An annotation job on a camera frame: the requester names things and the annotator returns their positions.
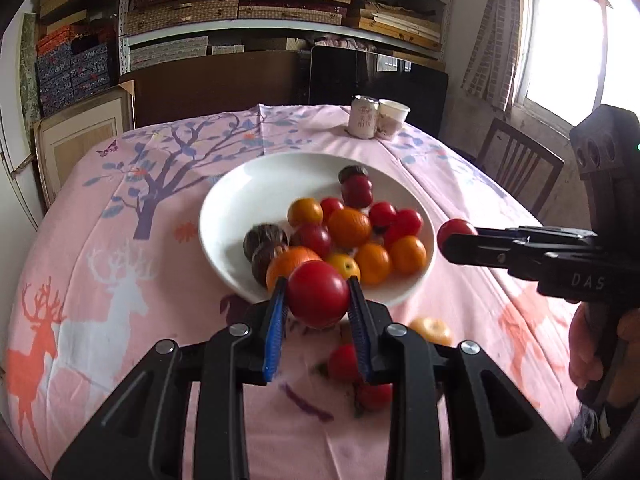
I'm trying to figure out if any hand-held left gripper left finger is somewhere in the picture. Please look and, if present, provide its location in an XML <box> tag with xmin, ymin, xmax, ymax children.
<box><xmin>52</xmin><ymin>276</ymin><xmax>290</xmax><ymax>480</ymax></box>

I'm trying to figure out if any big red tomato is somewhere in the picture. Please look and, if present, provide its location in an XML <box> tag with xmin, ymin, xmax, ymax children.
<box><xmin>286</xmin><ymin>260</ymin><xmax>351</xmax><ymax>330</ymax></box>

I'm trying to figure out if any orange floral storage box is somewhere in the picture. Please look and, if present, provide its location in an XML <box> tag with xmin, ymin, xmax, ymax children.
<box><xmin>36</xmin><ymin>29</ymin><xmax>71</xmax><ymax>56</ymax></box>

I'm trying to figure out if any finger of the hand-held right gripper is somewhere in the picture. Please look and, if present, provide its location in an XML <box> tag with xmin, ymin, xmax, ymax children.
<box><xmin>443</xmin><ymin>232</ymin><xmax>597</xmax><ymax>282</ymax></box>
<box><xmin>475</xmin><ymin>226</ymin><xmax>597</xmax><ymax>247</ymax></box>

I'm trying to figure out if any blue floral storage box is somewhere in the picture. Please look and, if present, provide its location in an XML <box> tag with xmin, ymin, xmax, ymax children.
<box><xmin>35</xmin><ymin>50</ymin><xmax>76</xmax><ymax>78</ymax></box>
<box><xmin>39</xmin><ymin>75</ymin><xmax>76</xmax><ymax>116</ymax></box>
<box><xmin>72</xmin><ymin>67</ymin><xmax>111</xmax><ymax>93</ymax></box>

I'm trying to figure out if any stack of patterned flat boxes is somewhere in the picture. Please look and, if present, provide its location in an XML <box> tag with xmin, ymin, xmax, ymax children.
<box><xmin>122</xmin><ymin>0</ymin><xmax>448</xmax><ymax>51</ymax></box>

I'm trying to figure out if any person's right hand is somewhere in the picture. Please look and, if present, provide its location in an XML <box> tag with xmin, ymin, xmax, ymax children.
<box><xmin>569</xmin><ymin>304</ymin><xmax>640</xmax><ymax>392</ymax></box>

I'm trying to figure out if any glossy black panel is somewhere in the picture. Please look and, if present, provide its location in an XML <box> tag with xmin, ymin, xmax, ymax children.
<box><xmin>308</xmin><ymin>45</ymin><xmax>449</xmax><ymax>136</ymax></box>

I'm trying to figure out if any dark wooden slat chair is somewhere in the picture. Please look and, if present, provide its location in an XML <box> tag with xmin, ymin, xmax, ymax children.
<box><xmin>476</xmin><ymin>117</ymin><xmax>566</xmax><ymax>217</ymax></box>

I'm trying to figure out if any brown wooden board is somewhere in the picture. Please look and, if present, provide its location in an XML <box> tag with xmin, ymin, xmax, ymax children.
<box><xmin>120</xmin><ymin>50</ymin><xmax>311</xmax><ymax>128</ymax></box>

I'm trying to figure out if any pink deer print tablecloth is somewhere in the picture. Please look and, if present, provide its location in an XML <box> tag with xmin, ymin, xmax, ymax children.
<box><xmin>5</xmin><ymin>104</ymin><xmax>596</xmax><ymax>480</ymax></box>

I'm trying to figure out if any bright window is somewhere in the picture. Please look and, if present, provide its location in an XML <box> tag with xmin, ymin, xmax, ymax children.
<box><xmin>510</xmin><ymin>0</ymin><xmax>616</xmax><ymax>128</ymax></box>

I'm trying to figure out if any blue floral box with handle hole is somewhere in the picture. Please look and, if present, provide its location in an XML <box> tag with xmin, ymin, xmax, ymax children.
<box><xmin>70</xmin><ymin>42</ymin><xmax>110</xmax><ymax>73</ymax></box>

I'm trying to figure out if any light wooden framed panel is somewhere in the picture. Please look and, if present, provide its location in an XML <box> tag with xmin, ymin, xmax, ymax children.
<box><xmin>34</xmin><ymin>80</ymin><xmax>136</xmax><ymax>208</ymax></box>

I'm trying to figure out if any small yellow citrus fruit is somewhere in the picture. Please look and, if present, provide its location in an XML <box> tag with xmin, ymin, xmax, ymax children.
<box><xmin>325</xmin><ymin>253</ymin><xmax>362</xmax><ymax>283</ymax></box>

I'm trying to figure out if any brick pattern curtain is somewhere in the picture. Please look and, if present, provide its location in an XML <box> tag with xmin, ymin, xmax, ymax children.
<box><xmin>461</xmin><ymin>0</ymin><xmax>533</xmax><ymax>113</ymax></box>

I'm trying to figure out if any red floral storage box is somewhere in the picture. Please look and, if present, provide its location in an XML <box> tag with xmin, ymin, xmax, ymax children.
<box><xmin>70</xmin><ymin>27</ymin><xmax>108</xmax><ymax>48</ymax></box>

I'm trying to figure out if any white paper cup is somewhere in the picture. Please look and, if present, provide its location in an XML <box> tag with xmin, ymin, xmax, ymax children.
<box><xmin>376</xmin><ymin>99</ymin><xmax>411</xmax><ymax>141</ymax></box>

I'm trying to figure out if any white metal shelf rack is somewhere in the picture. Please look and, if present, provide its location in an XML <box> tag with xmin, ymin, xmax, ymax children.
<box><xmin>117</xmin><ymin>0</ymin><xmax>451</xmax><ymax>76</ymax></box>

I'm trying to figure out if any pale yellow round fruit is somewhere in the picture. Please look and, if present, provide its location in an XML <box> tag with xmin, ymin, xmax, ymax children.
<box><xmin>409</xmin><ymin>316</ymin><xmax>453</xmax><ymax>347</ymax></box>

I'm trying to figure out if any pale drink can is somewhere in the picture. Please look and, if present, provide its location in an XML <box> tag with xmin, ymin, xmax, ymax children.
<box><xmin>348</xmin><ymin>95</ymin><xmax>381</xmax><ymax>139</ymax></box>

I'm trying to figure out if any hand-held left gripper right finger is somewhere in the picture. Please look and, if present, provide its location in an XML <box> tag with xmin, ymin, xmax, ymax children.
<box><xmin>346</xmin><ymin>276</ymin><xmax>583</xmax><ymax>480</ymax></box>

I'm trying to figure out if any pile of red tomatoes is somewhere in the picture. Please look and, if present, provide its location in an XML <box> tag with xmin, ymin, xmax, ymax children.
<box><xmin>295</xmin><ymin>176</ymin><xmax>424</xmax><ymax>261</ymax></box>

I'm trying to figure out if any small red cherry tomato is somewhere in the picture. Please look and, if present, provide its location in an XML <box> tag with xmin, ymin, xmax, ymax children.
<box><xmin>436</xmin><ymin>218</ymin><xmax>479</xmax><ymax>256</ymax></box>
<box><xmin>356</xmin><ymin>381</ymin><xmax>394</xmax><ymax>411</ymax></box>
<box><xmin>327</xmin><ymin>344</ymin><xmax>362</xmax><ymax>382</ymax></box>

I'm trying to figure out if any orange mandarin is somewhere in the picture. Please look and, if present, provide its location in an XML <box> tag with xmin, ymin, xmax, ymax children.
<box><xmin>354</xmin><ymin>242</ymin><xmax>392</xmax><ymax>286</ymax></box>
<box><xmin>389</xmin><ymin>235</ymin><xmax>428</xmax><ymax>276</ymax></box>
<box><xmin>327</xmin><ymin>208</ymin><xmax>373</xmax><ymax>250</ymax></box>
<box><xmin>287</xmin><ymin>198</ymin><xmax>324</xmax><ymax>227</ymax></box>

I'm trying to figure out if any white round plate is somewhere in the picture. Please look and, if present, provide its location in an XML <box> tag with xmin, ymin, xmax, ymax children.
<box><xmin>199</xmin><ymin>152</ymin><xmax>437</xmax><ymax>309</ymax></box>

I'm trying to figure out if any large orange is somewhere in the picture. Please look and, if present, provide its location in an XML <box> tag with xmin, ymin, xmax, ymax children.
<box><xmin>266</xmin><ymin>246</ymin><xmax>321</xmax><ymax>293</ymax></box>

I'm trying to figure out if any pink cloth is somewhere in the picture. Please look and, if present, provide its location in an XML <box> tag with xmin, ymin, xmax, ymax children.
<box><xmin>312</xmin><ymin>34</ymin><xmax>376</xmax><ymax>51</ymax></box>

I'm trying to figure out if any grey stone slab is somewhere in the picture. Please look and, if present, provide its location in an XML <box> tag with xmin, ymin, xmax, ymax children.
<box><xmin>20</xmin><ymin>12</ymin><xmax>43</xmax><ymax>126</ymax></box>

